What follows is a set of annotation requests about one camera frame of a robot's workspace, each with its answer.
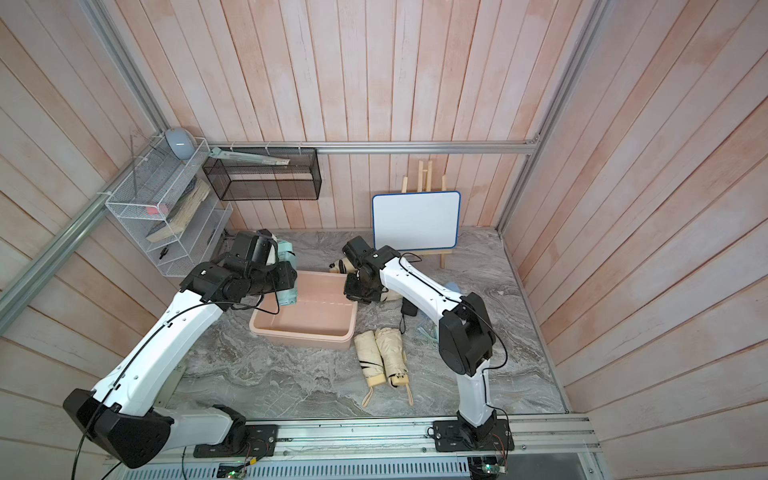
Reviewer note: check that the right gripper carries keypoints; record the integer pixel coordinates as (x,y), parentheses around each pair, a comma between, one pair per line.
(349,290)

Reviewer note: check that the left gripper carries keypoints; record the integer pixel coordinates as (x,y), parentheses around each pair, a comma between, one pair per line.
(286,280)

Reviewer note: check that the mint umbrella front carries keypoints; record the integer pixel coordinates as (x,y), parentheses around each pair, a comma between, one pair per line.
(286,252)

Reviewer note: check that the mint umbrella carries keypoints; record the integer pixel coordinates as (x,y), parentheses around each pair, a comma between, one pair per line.
(286,252)
(430,332)

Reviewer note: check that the pink plastic storage box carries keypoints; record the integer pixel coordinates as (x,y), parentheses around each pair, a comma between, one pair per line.
(322,317)

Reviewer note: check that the beige umbrella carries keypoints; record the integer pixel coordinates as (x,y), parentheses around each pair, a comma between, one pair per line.
(390,344)
(342,266)
(389,295)
(371,363)

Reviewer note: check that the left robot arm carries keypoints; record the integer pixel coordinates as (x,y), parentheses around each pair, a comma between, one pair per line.
(119,415)

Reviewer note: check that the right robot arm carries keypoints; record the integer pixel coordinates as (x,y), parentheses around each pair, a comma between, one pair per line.
(465,341)

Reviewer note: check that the beige umbrella beside purple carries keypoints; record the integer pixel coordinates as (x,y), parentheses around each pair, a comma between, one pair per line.
(389,295)

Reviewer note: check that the black folded umbrella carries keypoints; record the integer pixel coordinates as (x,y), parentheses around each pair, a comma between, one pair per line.
(408,309)

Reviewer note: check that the blue folded umbrella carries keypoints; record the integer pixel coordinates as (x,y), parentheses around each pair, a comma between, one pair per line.
(453,288)

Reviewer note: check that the book on shelf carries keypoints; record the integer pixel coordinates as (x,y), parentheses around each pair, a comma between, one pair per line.
(182,212)

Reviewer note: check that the flat item on basket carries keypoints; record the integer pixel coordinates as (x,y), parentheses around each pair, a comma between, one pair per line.
(231,157)

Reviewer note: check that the grey round speaker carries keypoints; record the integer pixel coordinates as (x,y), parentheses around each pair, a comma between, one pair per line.
(181,142)

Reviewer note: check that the white board blue frame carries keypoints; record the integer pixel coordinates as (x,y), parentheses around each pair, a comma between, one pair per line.
(416,221)

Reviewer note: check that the black wire basket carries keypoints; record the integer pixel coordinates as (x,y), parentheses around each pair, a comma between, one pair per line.
(301,180)

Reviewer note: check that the white wire shelf rack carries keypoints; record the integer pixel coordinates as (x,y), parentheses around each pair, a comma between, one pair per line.
(147,194)

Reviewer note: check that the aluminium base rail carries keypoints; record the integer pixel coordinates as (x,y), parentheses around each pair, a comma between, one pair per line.
(556,446)

